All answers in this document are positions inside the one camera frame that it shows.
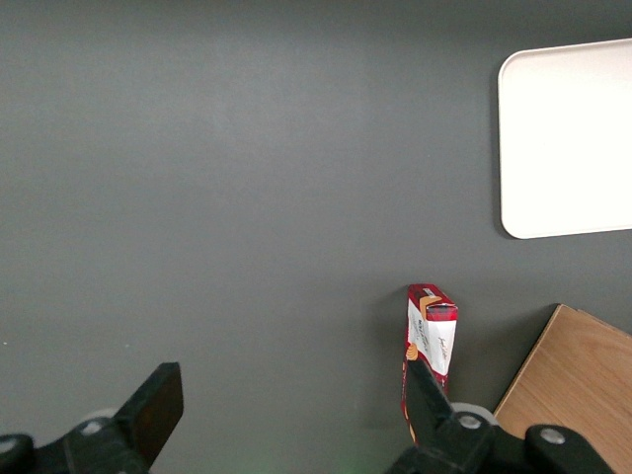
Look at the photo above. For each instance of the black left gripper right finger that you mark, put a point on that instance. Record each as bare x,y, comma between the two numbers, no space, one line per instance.
429,419

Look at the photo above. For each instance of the red cookie box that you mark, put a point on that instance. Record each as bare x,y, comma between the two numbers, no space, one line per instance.
430,336

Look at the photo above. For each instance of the light wooden board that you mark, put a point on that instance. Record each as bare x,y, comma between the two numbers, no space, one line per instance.
573,380

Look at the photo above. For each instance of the white rectangular tray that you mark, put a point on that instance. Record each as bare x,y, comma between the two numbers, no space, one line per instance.
568,143

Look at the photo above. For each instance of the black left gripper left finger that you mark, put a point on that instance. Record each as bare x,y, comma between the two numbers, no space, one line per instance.
153,410

